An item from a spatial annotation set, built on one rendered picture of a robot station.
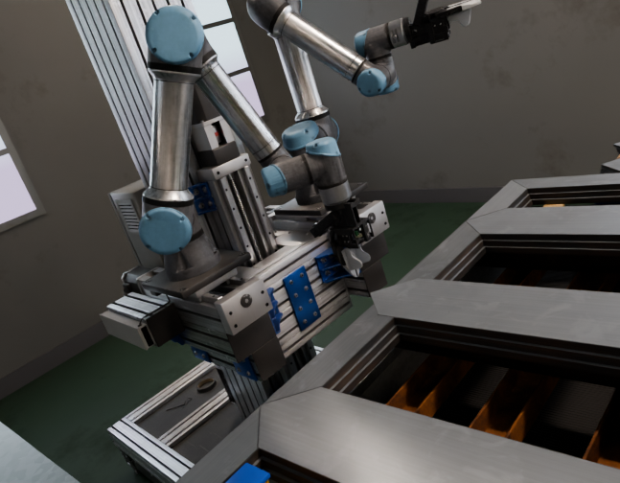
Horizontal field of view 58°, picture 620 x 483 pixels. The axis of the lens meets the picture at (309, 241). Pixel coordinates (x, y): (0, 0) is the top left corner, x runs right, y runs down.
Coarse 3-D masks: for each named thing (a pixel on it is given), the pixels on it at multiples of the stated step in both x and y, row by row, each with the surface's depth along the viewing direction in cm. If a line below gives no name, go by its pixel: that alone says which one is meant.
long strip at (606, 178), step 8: (560, 176) 178; (568, 176) 175; (576, 176) 173; (584, 176) 171; (592, 176) 169; (600, 176) 167; (608, 176) 165; (616, 176) 163; (520, 184) 182; (528, 184) 180; (536, 184) 178; (544, 184) 175; (552, 184) 173; (560, 184) 172; (568, 184) 169; (576, 184) 167; (584, 184) 166; (592, 184) 164; (600, 184) 162; (608, 184) 160
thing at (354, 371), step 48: (528, 192) 177; (576, 192) 167; (480, 240) 156; (528, 240) 147; (576, 240) 138; (384, 336) 124; (432, 336) 121; (480, 336) 113; (528, 336) 106; (336, 384) 113; (288, 480) 94
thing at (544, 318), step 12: (552, 288) 118; (540, 300) 115; (552, 300) 114; (564, 300) 113; (576, 300) 111; (528, 312) 113; (540, 312) 111; (552, 312) 110; (564, 312) 109; (528, 324) 109; (540, 324) 108; (552, 324) 106; (540, 336) 104; (552, 336) 103
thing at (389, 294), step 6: (408, 282) 141; (390, 288) 141; (396, 288) 140; (402, 288) 139; (384, 294) 139; (390, 294) 138; (396, 294) 137; (378, 300) 137; (384, 300) 136; (390, 300) 135; (378, 306) 135; (384, 306) 134; (378, 312) 132
